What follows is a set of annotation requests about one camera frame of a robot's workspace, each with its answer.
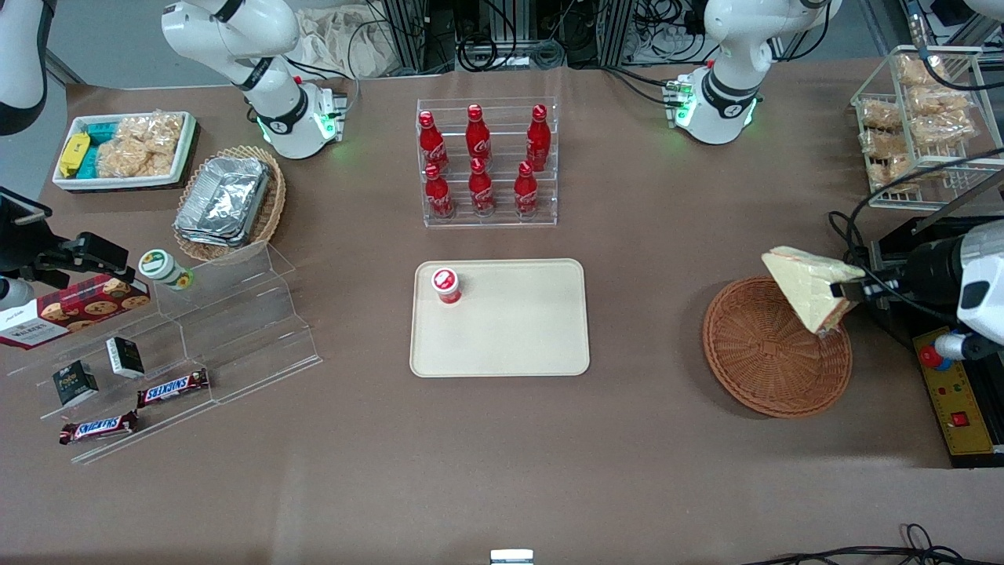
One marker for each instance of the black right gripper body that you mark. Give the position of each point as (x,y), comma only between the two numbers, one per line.
(17,245)

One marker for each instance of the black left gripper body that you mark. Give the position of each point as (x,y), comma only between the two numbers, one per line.
(928,275)

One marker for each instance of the triangular sandwich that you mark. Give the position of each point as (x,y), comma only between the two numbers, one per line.
(804,286)

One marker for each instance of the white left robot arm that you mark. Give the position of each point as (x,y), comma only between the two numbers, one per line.
(729,94)

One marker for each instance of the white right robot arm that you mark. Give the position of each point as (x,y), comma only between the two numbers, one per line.
(282,118)

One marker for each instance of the round brown wicker basket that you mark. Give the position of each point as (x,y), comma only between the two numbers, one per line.
(769,369)

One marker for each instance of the white rectangular snack tray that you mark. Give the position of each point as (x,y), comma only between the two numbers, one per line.
(188,141)

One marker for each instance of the oval light wicker basket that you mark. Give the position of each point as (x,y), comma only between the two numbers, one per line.
(276,200)

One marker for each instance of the beige plastic tray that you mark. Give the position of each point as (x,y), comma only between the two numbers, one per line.
(510,322)

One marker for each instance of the red tartan cookie box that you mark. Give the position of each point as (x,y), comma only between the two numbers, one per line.
(74,310)

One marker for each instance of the green lidded white cup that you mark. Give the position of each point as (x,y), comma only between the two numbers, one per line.
(161,267)

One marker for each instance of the red emergency stop button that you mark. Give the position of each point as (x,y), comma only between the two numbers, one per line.
(931,359)

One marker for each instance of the teal snack packet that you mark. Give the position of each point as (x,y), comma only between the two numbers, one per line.
(102,132)
(90,163)

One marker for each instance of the yellow snack packet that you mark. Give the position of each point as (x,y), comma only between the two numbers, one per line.
(74,153)

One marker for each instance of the bagged fried snack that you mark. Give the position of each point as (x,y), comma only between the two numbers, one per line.
(914,71)
(880,114)
(885,145)
(902,173)
(941,118)

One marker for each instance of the small black white box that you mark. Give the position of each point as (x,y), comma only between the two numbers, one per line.
(125,357)

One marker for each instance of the clear bag of rice crackers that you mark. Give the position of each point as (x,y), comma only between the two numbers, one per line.
(141,149)

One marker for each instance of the aluminium foil container stack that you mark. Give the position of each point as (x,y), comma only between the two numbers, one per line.
(223,200)

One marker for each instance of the brown Snickers bar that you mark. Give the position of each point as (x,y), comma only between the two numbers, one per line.
(98,428)
(172,388)

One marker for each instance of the clear acrylic step shelf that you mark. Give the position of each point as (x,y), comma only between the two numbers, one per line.
(235,329)

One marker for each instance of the black machine with yellow panel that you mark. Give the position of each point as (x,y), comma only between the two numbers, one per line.
(965,424)

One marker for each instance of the beige crumpled cloth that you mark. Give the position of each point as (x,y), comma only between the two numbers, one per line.
(337,43)

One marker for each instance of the red cola bottle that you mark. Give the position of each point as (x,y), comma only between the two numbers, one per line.
(525,192)
(438,195)
(538,141)
(478,140)
(432,145)
(481,191)

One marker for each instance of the red lidded yogurt cup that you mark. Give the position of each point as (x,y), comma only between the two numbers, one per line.
(445,284)

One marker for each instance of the clear acrylic bottle rack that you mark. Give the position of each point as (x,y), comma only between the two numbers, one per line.
(502,118)

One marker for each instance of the aluminium profile frame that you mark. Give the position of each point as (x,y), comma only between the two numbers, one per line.
(404,35)
(621,31)

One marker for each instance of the small white metal bracket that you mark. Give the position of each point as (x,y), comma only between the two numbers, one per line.
(511,557)

